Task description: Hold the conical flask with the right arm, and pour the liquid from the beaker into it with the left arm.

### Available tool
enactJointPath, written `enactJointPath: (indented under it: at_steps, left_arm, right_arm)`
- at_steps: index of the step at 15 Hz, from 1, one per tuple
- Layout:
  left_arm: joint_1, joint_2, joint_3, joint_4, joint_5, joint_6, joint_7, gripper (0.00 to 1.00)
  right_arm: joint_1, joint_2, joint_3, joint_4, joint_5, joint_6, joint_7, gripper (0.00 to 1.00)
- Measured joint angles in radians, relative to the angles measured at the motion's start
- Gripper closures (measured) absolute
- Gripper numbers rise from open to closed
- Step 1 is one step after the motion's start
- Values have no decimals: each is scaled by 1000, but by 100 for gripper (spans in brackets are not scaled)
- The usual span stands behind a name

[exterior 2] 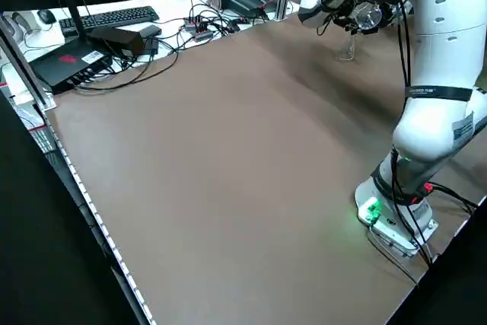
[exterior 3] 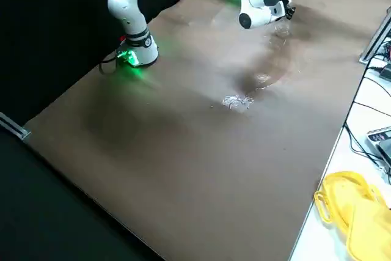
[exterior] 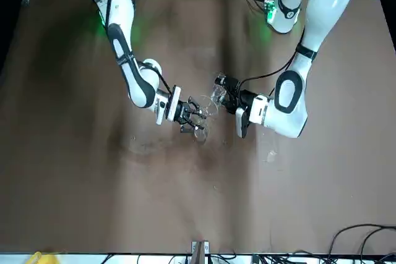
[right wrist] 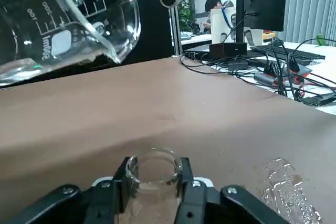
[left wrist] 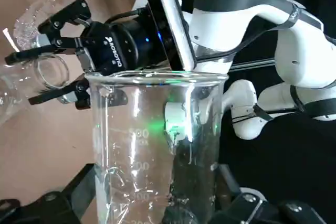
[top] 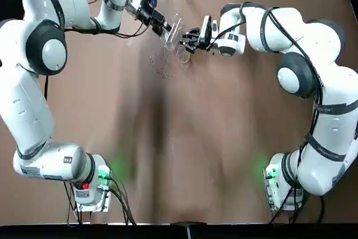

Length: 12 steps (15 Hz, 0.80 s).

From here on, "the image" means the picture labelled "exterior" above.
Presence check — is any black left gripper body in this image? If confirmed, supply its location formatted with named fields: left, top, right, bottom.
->
left=226, top=87, right=257, bottom=116

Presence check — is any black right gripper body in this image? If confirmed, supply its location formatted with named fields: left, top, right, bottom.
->
left=174, top=100, right=195, bottom=126

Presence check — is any clear glass beaker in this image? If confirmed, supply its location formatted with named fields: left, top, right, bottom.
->
left=209, top=71, right=230, bottom=108

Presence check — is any yellow object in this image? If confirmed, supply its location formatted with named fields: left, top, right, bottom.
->
left=27, top=251, right=61, bottom=264

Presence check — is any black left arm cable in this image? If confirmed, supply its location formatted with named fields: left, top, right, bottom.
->
left=238, top=27, right=307, bottom=87

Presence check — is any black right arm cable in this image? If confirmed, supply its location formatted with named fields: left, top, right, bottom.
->
left=101, top=0, right=174, bottom=95

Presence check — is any aluminium camera post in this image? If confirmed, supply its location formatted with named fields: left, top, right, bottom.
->
left=191, top=240, right=210, bottom=264

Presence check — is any black looping cable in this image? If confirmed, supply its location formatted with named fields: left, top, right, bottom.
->
left=360, top=228, right=396, bottom=254
left=328, top=223, right=396, bottom=254

